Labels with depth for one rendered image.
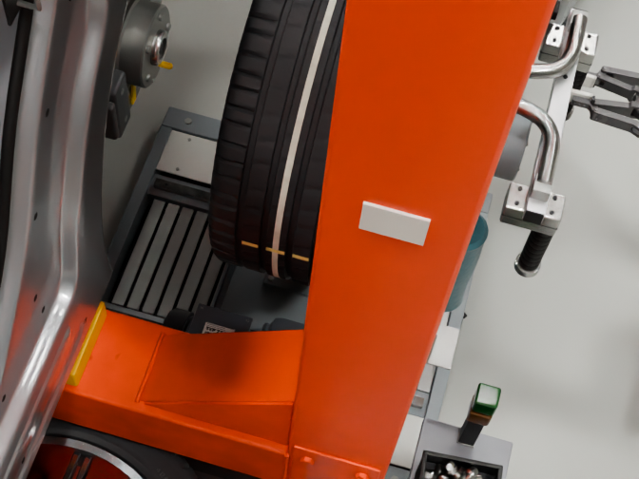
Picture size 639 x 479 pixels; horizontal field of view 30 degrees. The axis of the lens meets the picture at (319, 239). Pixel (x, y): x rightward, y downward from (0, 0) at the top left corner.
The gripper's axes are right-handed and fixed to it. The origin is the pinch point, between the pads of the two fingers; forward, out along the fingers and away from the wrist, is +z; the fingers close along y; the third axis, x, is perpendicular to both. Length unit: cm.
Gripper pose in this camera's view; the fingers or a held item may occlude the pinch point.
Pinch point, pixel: (572, 86)
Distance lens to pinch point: 220.0
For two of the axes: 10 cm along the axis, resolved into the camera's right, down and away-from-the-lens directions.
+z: -9.6, -2.7, 0.8
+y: 2.7, -8.3, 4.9
